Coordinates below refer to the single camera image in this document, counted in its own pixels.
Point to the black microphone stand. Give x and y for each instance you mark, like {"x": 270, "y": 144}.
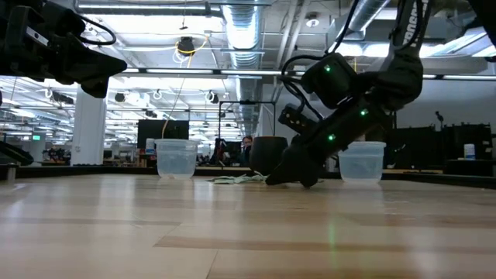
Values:
{"x": 439, "y": 116}

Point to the black stand frame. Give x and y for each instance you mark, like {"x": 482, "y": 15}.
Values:
{"x": 248, "y": 102}

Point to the green exit sign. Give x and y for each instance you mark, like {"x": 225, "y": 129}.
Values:
{"x": 36, "y": 137}

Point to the black monitor screen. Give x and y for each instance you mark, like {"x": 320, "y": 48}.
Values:
{"x": 155, "y": 129}

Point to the white pillar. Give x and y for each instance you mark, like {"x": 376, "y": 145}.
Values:
{"x": 89, "y": 128}

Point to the silver ventilation duct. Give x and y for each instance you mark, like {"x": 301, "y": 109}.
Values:
{"x": 368, "y": 15}
{"x": 242, "y": 31}

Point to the black overhead camera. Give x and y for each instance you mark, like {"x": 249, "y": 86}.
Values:
{"x": 186, "y": 45}

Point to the silver metal post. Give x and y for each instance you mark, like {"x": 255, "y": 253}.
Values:
{"x": 11, "y": 172}

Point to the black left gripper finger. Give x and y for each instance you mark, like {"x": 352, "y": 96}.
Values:
{"x": 93, "y": 67}
{"x": 96, "y": 89}

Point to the round ceiling sensor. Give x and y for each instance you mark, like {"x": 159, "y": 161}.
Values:
{"x": 312, "y": 22}

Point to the overhead light bar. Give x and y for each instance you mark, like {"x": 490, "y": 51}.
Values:
{"x": 193, "y": 71}

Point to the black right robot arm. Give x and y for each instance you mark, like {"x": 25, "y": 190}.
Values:
{"x": 407, "y": 58}

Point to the person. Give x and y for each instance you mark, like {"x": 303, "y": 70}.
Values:
{"x": 246, "y": 145}

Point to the green stevia packet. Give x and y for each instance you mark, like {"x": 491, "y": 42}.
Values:
{"x": 219, "y": 181}
{"x": 242, "y": 179}
{"x": 259, "y": 178}

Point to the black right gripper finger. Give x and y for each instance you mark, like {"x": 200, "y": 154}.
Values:
{"x": 313, "y": 172}
{"x": 288, "y": 170}

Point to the black mug yellow inside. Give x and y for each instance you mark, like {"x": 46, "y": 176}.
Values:
{"x": 267, "y": 155}

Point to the white wipes canister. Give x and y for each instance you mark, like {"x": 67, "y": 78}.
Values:
{"x": 150, "y": 145}
{"x": 469, "y": 152}

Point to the black cabinets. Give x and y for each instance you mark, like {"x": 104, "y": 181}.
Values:
{"x": 465, "y": 139}

